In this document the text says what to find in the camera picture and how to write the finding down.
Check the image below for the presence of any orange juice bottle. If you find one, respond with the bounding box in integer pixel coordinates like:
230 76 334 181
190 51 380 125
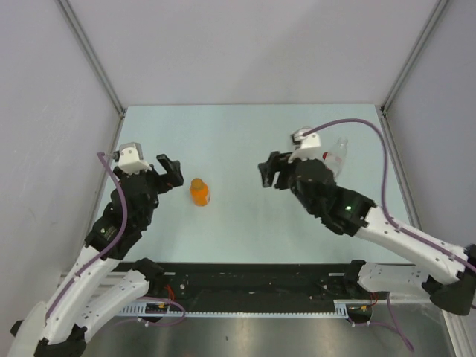
190 180 210 207

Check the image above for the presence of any clear water bottle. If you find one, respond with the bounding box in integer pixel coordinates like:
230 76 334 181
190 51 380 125
324 138 348 178

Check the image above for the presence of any orange bottle cap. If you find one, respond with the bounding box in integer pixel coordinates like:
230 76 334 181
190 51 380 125
190 178 205 190

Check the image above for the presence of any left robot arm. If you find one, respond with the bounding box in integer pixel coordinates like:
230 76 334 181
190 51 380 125
7 150 184 356

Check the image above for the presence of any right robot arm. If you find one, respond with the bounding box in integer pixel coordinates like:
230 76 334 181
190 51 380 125
258 152 475 316

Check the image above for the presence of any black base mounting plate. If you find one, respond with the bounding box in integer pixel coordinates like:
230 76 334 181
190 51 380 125
118 262 425 317

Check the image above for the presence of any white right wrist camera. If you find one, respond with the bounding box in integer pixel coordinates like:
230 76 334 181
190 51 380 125
288 127 321 164

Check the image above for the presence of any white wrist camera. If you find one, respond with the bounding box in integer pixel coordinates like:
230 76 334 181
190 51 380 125
288 127 321 164
113 142 152 175

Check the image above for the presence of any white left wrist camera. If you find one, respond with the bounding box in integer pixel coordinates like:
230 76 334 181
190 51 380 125
113 142 152 175

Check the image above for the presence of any right aluminium frame post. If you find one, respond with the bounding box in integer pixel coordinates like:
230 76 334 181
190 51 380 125
381 0 451 112

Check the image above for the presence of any aluminium frame post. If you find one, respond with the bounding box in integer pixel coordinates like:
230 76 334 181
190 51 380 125
381 0 451 112
54 0 126 118

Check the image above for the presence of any white slotted cable duct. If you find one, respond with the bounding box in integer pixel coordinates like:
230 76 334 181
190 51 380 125
115 299 373 324

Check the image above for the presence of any left aluminium frame post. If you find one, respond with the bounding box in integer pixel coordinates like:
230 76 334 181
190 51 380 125
54 0 126 118

